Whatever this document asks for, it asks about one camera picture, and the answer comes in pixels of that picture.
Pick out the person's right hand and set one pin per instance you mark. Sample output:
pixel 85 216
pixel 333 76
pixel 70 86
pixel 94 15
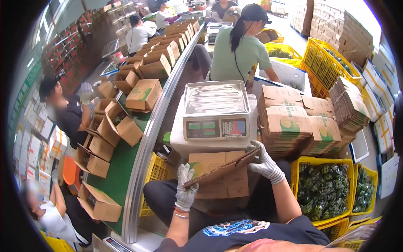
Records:
pixel 267 165

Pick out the person's left hand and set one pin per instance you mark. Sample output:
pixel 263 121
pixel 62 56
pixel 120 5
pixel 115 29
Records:
pixel 185 195

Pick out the person's right fingers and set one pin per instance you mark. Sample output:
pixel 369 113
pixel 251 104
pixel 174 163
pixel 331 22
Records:
pixel 258 150

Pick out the person's left fingers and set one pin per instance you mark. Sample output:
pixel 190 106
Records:
pixel 185 173

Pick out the brown carton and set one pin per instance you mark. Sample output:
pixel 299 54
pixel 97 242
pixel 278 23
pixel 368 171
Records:
pixel 220 171

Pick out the flat carton with green print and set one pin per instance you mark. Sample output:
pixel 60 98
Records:
pixel 207 160

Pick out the empty yellow plastic crate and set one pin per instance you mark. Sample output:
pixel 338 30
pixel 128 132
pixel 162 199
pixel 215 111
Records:
pixel 157 171

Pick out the person's legs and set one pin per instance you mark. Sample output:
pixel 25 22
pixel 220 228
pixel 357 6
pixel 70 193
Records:
pixel 163 195

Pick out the stack of flat printed cartons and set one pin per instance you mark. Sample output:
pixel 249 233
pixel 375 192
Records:
pixel 289 129

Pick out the steel-pan weighing scale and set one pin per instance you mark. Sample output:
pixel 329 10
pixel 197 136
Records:
pixel 215 113

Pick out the green conveyor belt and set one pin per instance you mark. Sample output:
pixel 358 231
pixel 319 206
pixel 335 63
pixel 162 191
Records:
pixel 119 176

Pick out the yellow crate of green fruit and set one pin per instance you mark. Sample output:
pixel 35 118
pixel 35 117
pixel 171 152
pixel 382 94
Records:
pixel 280 52
pixel 321 189
pixel 327 63
pixel 363 189

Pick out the white foam box with fruit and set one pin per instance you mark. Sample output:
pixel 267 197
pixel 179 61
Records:
pixel 288 75

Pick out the person's body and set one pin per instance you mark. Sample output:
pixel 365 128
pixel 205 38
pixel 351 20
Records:
pixel 252 237

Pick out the row of open brown cartons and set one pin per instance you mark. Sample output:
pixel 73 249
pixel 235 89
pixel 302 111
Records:
pixel 144 94

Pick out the white foam lid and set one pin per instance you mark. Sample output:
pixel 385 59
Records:
pixel 359 146

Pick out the bundle of folded carton blanks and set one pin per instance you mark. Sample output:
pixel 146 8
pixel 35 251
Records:
pixel 349 107

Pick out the white weighing scale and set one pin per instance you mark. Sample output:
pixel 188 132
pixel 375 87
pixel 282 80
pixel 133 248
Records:
pixel 110 244

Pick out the yellow plastic crates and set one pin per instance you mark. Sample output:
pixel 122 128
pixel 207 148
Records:
pixel 340 230

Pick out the orange plastic stool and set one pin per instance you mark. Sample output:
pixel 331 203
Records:
pixel 71 173

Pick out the small grey weighing scale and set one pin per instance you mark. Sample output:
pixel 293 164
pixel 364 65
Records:
pixel 215 31

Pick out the stack of white striped boxes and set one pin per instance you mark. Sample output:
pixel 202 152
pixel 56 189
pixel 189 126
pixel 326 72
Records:
pixel 381 91

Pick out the pallet of brown cartons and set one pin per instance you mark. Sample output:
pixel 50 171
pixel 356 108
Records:
pixel 333 28

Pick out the pile of white printed boxes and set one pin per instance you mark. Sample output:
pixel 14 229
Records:
pixel 34 148

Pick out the wall of red boxes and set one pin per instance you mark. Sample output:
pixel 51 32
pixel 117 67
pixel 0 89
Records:
pixel 82 41

